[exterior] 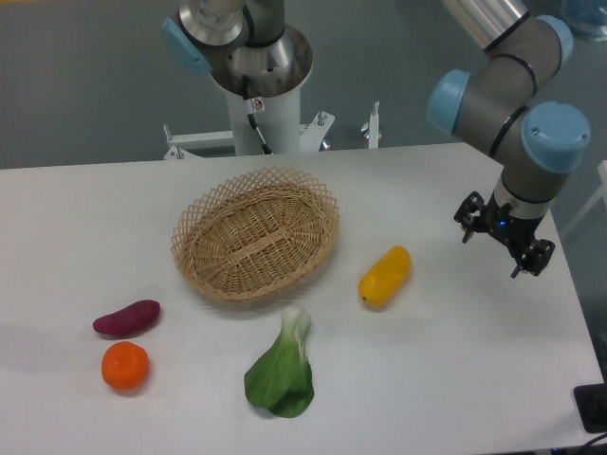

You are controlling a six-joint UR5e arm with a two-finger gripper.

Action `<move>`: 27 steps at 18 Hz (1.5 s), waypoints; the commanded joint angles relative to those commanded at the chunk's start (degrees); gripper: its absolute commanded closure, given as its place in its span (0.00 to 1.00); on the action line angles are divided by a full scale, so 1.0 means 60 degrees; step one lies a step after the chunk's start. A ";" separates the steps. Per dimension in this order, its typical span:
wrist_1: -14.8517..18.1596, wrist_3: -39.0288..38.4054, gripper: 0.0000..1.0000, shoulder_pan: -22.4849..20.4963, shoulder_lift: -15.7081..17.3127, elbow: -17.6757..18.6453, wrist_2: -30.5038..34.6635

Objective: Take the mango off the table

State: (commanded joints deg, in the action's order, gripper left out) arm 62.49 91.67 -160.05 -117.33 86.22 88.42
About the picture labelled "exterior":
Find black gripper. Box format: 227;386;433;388
453;191;556;279

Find yellow mango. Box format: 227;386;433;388
358;246;413;310

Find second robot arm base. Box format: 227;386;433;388
161;0;313;100

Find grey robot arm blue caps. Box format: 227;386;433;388
427;1;591;276

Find black device at table edge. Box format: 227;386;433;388
573;383;606;433

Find woven wicker basket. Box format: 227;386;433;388
171;167;340;303

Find green bok choy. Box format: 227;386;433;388
244;304;315;418

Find purple sweet potato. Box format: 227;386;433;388
92;300;161;337

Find orange tangerine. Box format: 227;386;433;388
101;341;150;391

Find white bracket with bolt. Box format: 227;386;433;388
360;100;382;149

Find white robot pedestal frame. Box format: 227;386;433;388
163;88;336;160

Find black cable on pedestal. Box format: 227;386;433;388
240;74;274;155

